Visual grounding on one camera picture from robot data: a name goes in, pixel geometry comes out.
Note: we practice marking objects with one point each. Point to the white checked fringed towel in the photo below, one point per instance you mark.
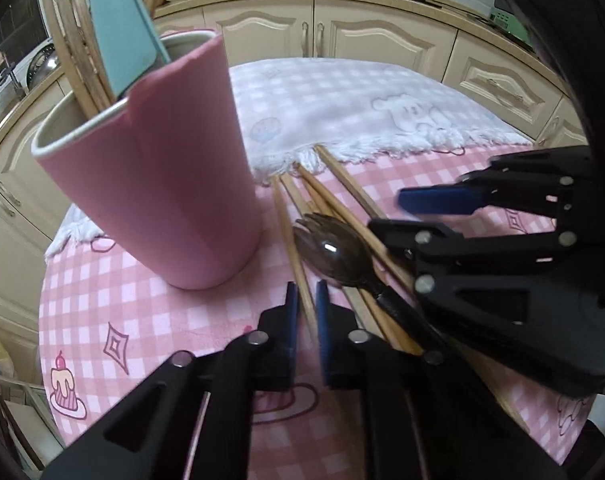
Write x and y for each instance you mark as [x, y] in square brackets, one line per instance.
[357, 100]

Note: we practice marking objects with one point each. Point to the pink checked tablecloth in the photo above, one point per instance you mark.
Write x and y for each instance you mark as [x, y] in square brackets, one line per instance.
[157, 320]

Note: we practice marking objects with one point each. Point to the pile of wooden chopsticks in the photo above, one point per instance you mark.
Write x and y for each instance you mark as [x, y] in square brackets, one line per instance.
[322, 202]

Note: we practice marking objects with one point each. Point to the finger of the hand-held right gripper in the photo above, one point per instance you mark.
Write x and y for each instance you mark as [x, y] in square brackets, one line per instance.
[432, 200]
[482, 300]

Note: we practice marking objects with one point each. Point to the teal plastic spatula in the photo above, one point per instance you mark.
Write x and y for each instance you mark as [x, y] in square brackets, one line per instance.
[122, 25]

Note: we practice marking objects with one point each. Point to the steel wok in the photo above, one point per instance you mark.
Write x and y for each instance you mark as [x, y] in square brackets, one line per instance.
[45, 67]

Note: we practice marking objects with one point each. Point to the pink utensil holder cup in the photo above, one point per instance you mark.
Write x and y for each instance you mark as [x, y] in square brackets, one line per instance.
[157, 185]

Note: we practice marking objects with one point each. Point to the green multicooker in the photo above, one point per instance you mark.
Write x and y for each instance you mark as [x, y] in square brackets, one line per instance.
[507, 17]

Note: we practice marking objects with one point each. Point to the kitchen window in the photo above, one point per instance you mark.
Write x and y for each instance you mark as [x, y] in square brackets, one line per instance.
[22, 15]

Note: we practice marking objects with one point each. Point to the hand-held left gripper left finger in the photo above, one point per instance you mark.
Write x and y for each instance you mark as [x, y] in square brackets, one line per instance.
[293, 340]

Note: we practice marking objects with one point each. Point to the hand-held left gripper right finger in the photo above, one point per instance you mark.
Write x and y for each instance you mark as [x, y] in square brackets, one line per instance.
[325, 345]

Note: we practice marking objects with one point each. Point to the cream base cabinets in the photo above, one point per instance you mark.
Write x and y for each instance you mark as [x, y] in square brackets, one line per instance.
[382, 35]

